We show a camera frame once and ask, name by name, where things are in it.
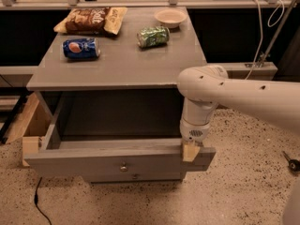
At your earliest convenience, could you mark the grey drawer cabinet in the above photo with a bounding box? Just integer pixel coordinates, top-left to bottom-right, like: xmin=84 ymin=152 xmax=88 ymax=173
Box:
xmin=25 ymin=6 xmax=216 ymax=184

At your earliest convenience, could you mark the black floor tool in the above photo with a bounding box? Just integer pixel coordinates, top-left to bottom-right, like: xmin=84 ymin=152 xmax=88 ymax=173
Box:
xmin=283 ymin=151 xmax=300 ymax=172

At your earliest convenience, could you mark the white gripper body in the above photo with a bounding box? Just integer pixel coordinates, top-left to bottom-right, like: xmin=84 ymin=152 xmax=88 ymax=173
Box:
xmin=180 ymin=120 xmax=210 ymax=143

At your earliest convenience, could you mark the grey drawer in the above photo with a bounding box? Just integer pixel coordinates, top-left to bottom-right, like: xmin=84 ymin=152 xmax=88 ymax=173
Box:
xmin=82 ymin=172 xmax=187 ymax=183
xmin=24 ymin=90 xmax=216 ymax=177

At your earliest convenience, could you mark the green soda can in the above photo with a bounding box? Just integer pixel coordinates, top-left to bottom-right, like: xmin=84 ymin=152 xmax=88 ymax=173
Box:
xmin=137 ymin=26 xmax=170 ymax=49

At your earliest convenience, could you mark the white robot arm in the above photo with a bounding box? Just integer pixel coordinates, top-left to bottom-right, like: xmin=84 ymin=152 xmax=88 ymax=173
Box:
xmin=177 ymin=66 xmax=300 ymax=225

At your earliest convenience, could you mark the blue pepsi can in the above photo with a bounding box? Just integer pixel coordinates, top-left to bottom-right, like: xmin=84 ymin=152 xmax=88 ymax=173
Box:
xmin=62 ymin=37 xmax=100 ymax=60

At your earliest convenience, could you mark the white bowl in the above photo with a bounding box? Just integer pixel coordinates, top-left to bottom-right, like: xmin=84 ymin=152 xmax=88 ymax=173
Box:
xmin=155 ymin=8 xmax=188 ymax=29

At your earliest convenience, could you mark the white hanging cable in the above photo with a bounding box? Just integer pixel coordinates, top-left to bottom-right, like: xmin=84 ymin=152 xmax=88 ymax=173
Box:
xmin=244 ymin=0 xmax=286 ymax=81

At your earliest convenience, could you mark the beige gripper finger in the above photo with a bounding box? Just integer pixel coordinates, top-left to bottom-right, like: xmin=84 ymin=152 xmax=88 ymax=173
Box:
xmin=183 ymin=141 xmax=201 ymax=162

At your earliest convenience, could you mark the grey top drawer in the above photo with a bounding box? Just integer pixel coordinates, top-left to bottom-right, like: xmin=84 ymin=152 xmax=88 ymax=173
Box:
xmin=24 ymin=90 xmax=216 ymax=177

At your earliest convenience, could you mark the wooden box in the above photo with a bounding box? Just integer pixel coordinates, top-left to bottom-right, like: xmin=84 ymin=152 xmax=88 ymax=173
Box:
xmin=5 ymin=94 xmax=50 ymax=167

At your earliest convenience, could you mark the grey bottom drawer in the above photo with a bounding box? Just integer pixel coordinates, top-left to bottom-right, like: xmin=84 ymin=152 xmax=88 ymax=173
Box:
xmin=82 ymin=172 xmax=187 ymax=183

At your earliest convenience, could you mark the brown yellow chip bag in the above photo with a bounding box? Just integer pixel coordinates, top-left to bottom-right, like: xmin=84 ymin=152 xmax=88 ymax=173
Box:
xmin=53 ymin=7 xmax=128 ymax=36

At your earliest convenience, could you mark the black floor cable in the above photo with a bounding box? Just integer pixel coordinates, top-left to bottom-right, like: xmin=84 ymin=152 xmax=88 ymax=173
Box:
xmin=33 ymin=176 xmax=53 ymax=225

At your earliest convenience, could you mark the metal stand pole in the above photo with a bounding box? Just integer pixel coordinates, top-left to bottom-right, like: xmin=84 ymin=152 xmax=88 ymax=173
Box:
xmin=252 ymin=0 xmax=298 ymax=68

